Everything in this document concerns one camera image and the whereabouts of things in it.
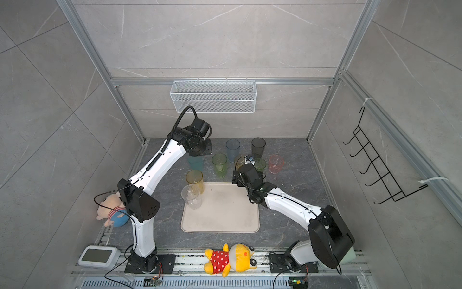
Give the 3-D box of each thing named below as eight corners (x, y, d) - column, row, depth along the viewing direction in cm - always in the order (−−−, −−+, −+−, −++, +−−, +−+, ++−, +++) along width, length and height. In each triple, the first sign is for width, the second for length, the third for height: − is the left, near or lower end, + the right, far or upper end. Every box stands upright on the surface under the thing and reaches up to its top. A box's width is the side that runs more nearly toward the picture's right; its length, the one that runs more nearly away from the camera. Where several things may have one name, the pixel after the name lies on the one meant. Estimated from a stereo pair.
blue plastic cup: (226, 162, 109) (225, 147, 99) (227, 153, 114) (227, 138, 103) (237, 163, 109) (238, 148, 98) (239, 154, 113) (239, 139, 103)
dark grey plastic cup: (251, 160, 110) (252, 147, 100) (250, 151, 115) (252, 137, 105) (263, 160, 110) (266, 147, 100) (262, 151, 115) (265, 137, 105)
